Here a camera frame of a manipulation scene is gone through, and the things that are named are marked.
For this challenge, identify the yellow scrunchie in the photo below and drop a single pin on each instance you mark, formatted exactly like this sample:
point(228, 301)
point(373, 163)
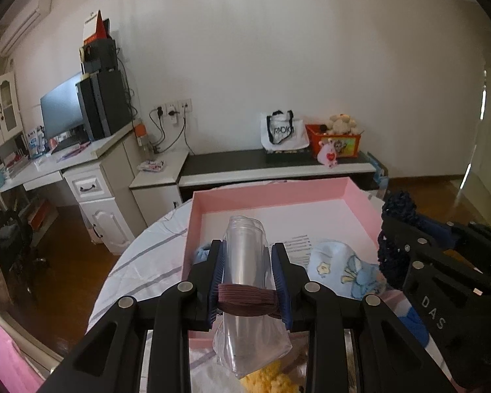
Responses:
point(270, 382)

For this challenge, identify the white glass-door cabinet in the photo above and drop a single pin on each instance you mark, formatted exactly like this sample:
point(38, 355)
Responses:
point(2, 106)

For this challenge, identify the white air conditioner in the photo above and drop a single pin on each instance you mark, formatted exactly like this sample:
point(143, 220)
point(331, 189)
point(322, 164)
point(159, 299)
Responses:
point(24, 24)

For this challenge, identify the printed white blue baby cloth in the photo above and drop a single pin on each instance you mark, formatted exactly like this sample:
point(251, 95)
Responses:
point(335, 266)

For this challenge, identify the striped white tablecloth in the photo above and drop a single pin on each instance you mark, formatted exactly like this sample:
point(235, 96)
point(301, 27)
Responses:
point(147, 262)

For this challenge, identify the black keyboard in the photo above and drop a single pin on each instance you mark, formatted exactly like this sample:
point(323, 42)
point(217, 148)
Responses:
point(67, 143)

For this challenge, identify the white drawer pedestal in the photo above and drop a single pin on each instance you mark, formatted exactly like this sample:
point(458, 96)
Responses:
point(106, 221)

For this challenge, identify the black office chair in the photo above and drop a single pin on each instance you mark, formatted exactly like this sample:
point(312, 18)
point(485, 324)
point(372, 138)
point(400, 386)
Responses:
point(8, 233)

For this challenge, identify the pink box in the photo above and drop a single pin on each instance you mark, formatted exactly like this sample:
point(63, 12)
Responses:
point(270, 208)

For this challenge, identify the red white calendar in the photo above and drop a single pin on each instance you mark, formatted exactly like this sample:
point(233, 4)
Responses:
point(92, 28)

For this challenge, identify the small printed packet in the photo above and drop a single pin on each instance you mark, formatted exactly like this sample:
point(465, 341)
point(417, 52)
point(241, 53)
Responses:
point(151, 166)

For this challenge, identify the white tote bag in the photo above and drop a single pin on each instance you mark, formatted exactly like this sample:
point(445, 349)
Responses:
point(284, 131)

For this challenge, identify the white low side cabinet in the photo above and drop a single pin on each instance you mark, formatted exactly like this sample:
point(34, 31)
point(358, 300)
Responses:
point(163, 176)

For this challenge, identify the black computer tower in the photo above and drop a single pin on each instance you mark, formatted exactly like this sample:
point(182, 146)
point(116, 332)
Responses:
point(106, 102)

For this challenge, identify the red toy box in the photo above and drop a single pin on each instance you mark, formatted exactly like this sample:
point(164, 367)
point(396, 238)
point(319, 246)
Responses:
point(345, 147)

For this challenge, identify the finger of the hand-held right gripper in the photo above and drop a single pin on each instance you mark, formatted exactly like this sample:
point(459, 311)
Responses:
point(397, 233)
point(474, 233)

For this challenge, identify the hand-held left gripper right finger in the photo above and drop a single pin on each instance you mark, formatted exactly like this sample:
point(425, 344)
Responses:
point(280, 286)

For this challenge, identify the black-top low bench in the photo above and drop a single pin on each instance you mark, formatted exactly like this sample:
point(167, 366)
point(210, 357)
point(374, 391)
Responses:
point(229, 161)

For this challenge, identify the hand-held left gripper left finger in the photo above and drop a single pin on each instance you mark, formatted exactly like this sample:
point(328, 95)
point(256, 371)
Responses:
point(217, 278)

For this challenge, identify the black speaker box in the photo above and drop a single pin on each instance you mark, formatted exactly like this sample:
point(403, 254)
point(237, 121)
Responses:
point(102, 55)

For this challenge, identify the stack of books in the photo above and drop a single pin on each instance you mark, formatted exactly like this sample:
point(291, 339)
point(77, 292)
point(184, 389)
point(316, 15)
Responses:
point(12, 163)

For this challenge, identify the black computer monitor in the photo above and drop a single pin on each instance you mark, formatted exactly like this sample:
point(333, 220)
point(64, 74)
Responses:
point(61, 106)

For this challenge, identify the light blue scrunchie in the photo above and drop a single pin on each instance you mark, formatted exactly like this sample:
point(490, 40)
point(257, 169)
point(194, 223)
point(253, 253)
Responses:
point(202, 254)

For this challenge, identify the blue white product box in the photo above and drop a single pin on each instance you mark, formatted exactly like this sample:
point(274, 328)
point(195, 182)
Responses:
point(34, 143)

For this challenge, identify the orange-capped bottle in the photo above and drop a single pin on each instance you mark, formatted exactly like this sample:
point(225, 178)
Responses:
point(138, 132)

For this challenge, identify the cream plush toy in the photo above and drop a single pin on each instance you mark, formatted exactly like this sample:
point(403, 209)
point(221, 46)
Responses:
point(339, 123)

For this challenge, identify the pink bedding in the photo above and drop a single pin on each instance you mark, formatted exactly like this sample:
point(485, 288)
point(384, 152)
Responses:
point(4, 360)

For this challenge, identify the pink heart plush toy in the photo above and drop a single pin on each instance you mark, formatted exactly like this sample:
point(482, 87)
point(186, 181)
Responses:
point(329, 156)

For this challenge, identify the white wall sockets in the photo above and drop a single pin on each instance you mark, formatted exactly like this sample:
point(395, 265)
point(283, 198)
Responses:
point(184, 104)

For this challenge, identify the clear plastic bag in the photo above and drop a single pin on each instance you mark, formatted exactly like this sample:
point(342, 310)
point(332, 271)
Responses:
point(245, 245)

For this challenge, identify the white desk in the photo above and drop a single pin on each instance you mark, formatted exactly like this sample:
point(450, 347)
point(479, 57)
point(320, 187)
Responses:
point(86, 151)

